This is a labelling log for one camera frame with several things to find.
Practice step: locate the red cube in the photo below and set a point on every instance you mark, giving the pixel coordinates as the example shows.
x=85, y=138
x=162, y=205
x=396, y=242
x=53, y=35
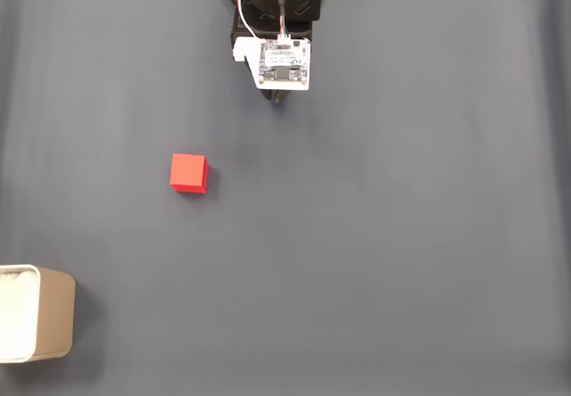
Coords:
x=187, y=173

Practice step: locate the beige square box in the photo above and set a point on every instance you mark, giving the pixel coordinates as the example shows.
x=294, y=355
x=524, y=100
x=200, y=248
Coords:
x=55, y=315

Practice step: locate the blue-grey table mat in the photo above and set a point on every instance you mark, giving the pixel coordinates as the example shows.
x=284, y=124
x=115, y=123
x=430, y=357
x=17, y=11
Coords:
x=357, y=235

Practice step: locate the white camera board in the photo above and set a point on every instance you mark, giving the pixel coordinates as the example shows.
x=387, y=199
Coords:
x=285, y=63

